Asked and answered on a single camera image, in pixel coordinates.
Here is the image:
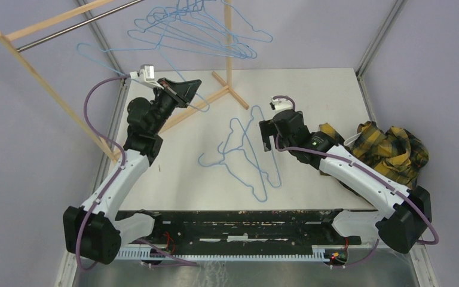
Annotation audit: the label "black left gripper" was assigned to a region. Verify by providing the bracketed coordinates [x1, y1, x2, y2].
[149, 77, 201, 135]

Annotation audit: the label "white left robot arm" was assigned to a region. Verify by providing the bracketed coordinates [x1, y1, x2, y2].
[63, 78, 202, 270]

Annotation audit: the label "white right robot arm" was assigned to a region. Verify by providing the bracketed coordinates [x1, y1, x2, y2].
[259, 109, 440, 254]

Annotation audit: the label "yellow plaid shirt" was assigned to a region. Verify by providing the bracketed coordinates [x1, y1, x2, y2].
[319, 121, 429, 189]

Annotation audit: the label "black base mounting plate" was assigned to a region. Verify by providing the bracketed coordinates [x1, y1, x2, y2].
[114, 209, 405, 257]

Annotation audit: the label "metal rack rod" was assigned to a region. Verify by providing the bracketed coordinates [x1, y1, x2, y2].
[16, 0, 144, 53]

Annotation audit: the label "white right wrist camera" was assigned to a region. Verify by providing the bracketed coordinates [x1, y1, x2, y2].
[270, 99, 293, 112]

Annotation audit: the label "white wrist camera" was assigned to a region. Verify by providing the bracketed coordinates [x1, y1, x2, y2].
[137, 65, 163, 89]
[270, 99, 293, 112]

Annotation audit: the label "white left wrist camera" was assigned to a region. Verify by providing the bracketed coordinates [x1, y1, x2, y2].
[137, 65, 163, 89]

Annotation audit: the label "white toothed cable strip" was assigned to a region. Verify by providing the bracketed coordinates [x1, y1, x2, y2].
[115, 247, 329, 262]

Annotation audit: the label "wooden clothes rack frame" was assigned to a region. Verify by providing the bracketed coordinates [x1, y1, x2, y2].
[0, 0, 250, 185]

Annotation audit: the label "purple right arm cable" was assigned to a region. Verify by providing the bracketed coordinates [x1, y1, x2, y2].
[275, 94, 440, 268]

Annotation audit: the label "aluminium frame rails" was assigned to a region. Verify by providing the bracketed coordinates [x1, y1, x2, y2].
[55, 0, 438, 287]

